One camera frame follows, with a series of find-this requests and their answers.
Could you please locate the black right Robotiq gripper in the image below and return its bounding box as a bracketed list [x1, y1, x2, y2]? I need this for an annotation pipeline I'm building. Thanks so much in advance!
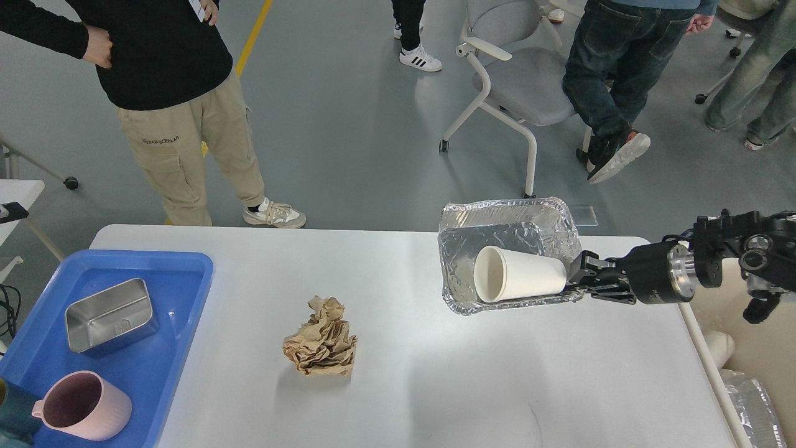
[563, 241, 697, 304]

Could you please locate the aluminium foil tray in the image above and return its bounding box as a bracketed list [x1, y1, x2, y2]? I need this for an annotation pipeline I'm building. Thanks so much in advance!
[438, 197, 585, 315]

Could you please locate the white paper cup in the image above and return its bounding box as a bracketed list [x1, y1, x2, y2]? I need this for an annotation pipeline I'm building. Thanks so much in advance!
[474, 246, 568, 303]

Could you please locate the stainless steel rectangular tray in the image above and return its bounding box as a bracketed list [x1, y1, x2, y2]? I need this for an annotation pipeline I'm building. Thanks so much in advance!
[65, 278, 159, 358]

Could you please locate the pink ribbed mug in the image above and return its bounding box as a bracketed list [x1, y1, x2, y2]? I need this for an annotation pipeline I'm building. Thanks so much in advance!
[31, 370, 132, 442]

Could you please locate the brown paper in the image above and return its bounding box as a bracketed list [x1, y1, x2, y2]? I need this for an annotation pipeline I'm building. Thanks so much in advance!
[282, 296, 358, 376]

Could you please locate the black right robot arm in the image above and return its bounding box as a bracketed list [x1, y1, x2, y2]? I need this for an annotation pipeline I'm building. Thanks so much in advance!
[565, 210, 795, 324]

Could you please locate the white side table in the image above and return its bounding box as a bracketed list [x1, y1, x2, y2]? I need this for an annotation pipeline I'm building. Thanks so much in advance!
[1, 179, 66, 262]

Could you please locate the beige plastic bin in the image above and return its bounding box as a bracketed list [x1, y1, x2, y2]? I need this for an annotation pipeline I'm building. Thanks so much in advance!
[678, 286, 795, 447]

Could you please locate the crumpled foil in bin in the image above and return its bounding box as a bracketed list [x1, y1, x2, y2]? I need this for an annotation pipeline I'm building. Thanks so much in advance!
[720, 369, 787, 447]

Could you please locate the person in khaki trousers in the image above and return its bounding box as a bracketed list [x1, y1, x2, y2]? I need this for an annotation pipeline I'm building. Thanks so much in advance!
[2, 1, 306, 228]

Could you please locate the teal object at corner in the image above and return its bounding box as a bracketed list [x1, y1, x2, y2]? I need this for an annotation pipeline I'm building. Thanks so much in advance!
[1, 379, 42, 447]

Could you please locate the person in dark jeans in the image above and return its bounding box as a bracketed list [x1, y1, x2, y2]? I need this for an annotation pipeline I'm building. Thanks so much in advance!
[562, 1, 718, 184]

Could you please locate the grey white office chair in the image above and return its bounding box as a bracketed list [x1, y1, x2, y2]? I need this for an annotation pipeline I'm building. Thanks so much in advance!
[440, 1, 584, 198]

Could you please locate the person in blue jeans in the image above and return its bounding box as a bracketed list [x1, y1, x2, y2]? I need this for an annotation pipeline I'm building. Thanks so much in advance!
[704, 1, 795, 151]

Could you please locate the person in black trousers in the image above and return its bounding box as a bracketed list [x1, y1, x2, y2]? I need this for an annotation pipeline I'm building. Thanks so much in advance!
[391, 1, 442, 73]

